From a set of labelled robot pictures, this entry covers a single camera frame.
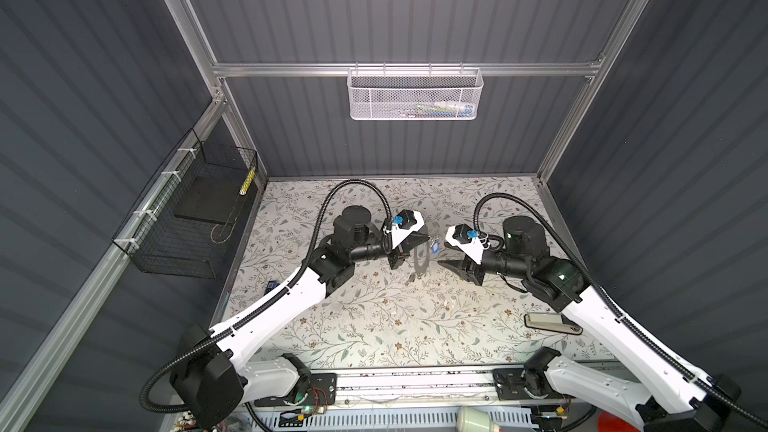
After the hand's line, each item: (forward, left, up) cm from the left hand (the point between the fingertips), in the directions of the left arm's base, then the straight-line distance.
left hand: (427, 234), depth 68 cm
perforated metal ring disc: (-2, +1, -13) cm, 13 cm away
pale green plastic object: (-33, -8, -22) cm, 41 cm away
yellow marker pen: (+22, +47, -2) cm, 52 cm away
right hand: (-3, -5, -3) cm, 7 cm away
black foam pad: (+15, +54, -1) cm, 56 cm away
